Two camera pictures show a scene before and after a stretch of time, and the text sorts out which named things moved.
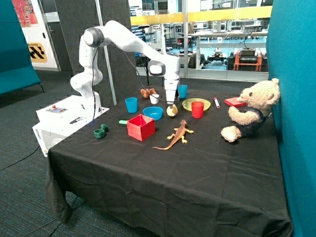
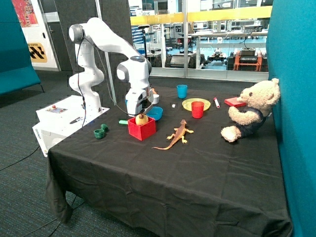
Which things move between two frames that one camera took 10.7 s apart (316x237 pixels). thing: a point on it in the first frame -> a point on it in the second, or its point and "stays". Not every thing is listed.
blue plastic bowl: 154,112 stays
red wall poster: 25,13 stays
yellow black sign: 37,53 stays
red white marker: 217,102 stays
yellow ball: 172,111 -> 141,119
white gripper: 170,87 -> 138,100
